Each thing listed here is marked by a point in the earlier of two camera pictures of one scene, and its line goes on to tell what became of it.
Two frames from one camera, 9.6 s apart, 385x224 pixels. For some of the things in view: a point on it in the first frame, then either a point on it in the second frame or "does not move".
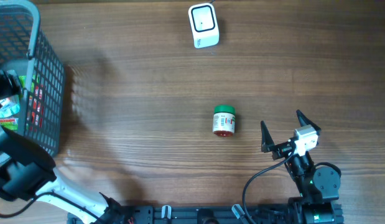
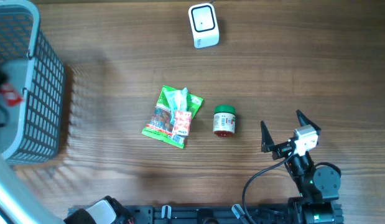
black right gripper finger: (267, 144) does not move
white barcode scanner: (203, 21) does not move
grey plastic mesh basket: (19, 44) does not move
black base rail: (321, 213) does not move
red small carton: (36, 104) -> (182, 120)
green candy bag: (12, 124) -> (160, 124)
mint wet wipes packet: (10, 106) -> (175, 98)
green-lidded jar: (223, 124) does not move
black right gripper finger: (305, 121) does not move
